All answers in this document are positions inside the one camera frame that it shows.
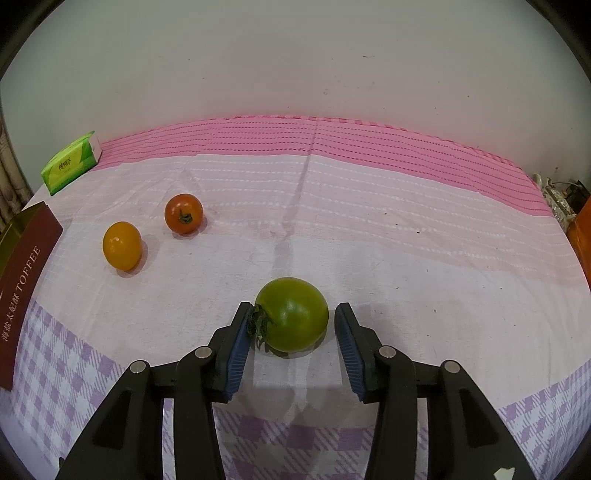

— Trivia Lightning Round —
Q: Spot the red tomato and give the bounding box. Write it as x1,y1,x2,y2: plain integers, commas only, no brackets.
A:
164,193,204,236

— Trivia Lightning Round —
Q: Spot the yellow orange tomato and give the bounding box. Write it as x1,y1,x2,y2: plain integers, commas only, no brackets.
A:
102,221,142,271

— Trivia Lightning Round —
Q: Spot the green tomato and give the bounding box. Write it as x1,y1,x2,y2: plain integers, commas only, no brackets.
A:
248,276,330,354

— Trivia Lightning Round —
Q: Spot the orange object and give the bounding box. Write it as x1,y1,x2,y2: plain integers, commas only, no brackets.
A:
567,196,591,273

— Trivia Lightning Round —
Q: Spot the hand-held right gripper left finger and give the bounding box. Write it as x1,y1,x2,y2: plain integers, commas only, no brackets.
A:
55,302,254,480

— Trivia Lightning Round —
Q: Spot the green tissue pack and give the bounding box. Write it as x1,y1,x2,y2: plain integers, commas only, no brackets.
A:
41,130,102,196

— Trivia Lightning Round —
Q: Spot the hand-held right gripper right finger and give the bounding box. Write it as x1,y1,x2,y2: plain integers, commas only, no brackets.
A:
334,302,539,480

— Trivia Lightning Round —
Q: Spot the shiny crumpled wrapper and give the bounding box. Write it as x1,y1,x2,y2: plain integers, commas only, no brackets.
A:
533,173,578,227

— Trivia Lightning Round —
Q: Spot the gold tin box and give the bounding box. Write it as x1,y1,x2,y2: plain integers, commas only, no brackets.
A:
0,202,64,392

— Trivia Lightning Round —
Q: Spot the pink purple checked cloth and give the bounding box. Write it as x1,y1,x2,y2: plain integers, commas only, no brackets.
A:
0,115,591,480

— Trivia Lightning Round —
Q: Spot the beige curtain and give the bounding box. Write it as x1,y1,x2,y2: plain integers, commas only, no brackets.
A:
0,115,33,232

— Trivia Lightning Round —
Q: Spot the small dark object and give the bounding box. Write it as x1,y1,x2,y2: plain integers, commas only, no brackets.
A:
561,180,589,208

